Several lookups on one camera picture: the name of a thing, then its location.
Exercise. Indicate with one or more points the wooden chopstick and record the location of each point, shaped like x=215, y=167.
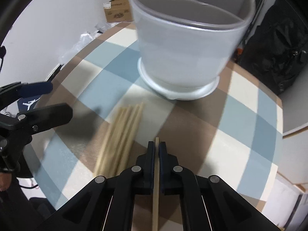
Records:
x=156, y=189
x=105, y=153
x=127, y=139
x=115, y=141

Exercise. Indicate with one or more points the brown cardboard box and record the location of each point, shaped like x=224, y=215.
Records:
x=117, y=11

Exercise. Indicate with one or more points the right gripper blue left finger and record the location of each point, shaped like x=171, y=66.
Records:
x=145, y=177

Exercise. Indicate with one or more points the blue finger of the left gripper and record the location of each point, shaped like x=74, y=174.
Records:
x=45, y=118
x=35, y=89

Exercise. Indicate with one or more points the white oval utensil holder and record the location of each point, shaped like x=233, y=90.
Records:
x=185, y=44

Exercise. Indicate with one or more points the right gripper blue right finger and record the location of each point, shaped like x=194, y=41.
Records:
x=170, y=181

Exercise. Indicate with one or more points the clear plastic bag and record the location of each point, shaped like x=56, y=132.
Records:
x=84, y=40

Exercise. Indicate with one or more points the wooden chopstick on mat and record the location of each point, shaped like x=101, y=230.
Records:
x=127, y=139
x=105, y=153
x=115, y=141

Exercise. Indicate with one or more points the navy jordan shoe box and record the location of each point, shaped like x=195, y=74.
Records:
x=27, y=103

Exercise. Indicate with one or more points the black hanging backpack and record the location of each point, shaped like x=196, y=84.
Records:
x=277, y=52

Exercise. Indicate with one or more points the checkered table mat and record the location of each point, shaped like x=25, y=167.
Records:
x=234, y=133

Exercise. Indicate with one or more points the person's left hand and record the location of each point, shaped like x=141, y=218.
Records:
x=5, y=181

